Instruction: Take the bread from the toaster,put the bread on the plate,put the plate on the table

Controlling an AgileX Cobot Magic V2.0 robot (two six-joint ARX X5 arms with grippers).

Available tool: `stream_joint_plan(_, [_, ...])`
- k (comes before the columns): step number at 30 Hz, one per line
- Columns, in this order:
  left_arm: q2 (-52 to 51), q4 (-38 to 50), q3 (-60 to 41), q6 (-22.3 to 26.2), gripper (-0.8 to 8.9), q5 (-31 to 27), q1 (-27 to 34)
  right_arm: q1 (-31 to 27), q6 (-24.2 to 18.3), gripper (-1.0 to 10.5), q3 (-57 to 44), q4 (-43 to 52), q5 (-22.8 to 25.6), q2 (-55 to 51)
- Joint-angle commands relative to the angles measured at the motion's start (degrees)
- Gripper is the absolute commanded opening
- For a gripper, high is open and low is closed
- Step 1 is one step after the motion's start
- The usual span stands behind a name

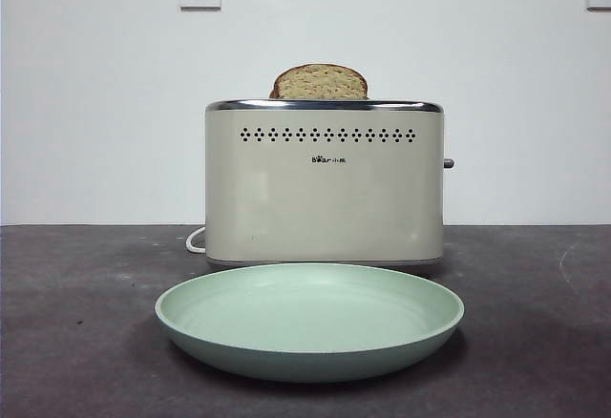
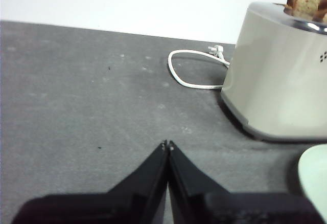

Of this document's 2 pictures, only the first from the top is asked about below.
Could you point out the large bread slice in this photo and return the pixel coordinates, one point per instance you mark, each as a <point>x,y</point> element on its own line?
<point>321,84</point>

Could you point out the pale green round plate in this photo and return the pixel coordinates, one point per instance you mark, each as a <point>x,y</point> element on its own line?
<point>305,341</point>

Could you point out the cream toaster with chrome top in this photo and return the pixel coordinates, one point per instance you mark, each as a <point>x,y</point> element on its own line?
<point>324,208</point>

